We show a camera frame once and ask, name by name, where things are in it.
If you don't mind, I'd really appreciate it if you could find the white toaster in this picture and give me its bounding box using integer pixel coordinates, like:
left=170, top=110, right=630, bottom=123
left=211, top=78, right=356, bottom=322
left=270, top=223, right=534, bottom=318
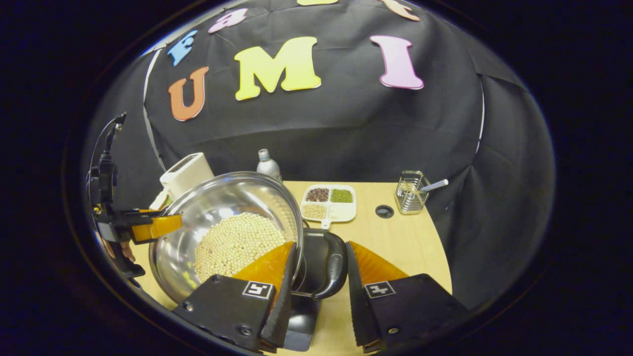
left=158, top=152, right=215, bottom=203

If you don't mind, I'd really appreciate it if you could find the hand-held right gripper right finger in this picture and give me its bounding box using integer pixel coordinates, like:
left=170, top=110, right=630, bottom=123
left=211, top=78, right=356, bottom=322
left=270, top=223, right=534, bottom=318
left=345, top=241, right=470, bottom=354

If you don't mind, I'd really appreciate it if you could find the white divided bean tray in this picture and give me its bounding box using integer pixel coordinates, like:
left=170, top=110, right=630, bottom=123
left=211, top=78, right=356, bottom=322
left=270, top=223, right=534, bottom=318
left=300, top=184, right=357, bottom=230

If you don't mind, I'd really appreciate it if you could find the stainless steel pot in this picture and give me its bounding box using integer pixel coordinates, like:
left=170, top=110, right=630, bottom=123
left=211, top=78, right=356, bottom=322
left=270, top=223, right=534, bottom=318
left=148, top=171, right=349, bottom=305

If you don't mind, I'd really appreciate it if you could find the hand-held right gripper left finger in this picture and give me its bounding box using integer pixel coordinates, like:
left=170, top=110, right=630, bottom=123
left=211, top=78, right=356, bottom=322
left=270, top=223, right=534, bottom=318
left=172, top=241, right=299, bottom=354

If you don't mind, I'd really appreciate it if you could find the metal wire holder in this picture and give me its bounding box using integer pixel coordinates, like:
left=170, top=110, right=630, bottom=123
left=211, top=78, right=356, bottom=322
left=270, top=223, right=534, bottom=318
left=395, top=171, right=431, bottom=215

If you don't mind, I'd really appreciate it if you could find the black induction cooktop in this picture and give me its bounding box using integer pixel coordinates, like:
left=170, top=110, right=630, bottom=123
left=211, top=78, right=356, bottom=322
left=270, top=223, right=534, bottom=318
left=283, top=227, right=342, bottom=352

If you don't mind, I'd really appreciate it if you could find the pile of soybeans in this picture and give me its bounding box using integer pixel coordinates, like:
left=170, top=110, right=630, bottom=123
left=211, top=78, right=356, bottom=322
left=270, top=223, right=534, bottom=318
left=194, top=213, right=287, bottom=283

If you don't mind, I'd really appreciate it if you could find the sandwich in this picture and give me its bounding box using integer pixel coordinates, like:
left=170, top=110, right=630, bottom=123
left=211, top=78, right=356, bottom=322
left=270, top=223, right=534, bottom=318
left=150, top=190, right=173, bottom=211

